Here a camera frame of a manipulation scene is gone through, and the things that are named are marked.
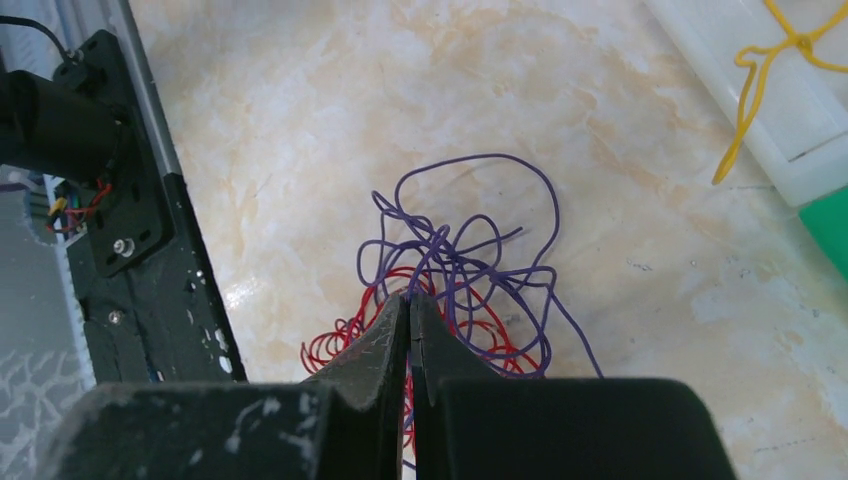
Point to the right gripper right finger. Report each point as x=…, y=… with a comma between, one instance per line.
x=471, y=423

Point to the white plastic bin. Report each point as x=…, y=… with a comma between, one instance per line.
x=792, y=114

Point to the green plastic bin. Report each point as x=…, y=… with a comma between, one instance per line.
x=826, y=221

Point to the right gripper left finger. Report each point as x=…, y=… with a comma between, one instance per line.
x=343, y=422

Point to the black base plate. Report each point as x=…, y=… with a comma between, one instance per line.
x=150, y=307

